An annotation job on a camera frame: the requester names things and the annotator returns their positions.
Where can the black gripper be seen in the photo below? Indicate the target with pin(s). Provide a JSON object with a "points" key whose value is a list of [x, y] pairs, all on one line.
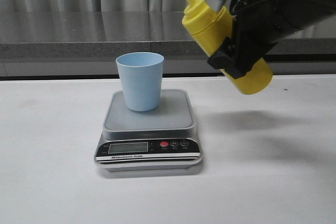
{"points": [[238, 44]]}

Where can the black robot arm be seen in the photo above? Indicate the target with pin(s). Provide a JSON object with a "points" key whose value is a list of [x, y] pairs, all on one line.
{"points": [[309, 1]]}

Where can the silver digital kitchen scale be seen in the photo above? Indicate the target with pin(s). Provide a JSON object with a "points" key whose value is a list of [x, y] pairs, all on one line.
{"points": [[163, 138]]}

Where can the yellow squeeze bottle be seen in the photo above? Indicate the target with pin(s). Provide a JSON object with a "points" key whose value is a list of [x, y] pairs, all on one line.
{"points": [[209, 28]]}

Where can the light blue plastic cup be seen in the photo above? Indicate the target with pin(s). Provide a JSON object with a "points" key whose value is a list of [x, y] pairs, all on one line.
{"points": [[141, 78]]}

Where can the grey stone counter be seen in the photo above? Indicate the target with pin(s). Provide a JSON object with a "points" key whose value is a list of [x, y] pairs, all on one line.
{"points": [[45, 44]]}

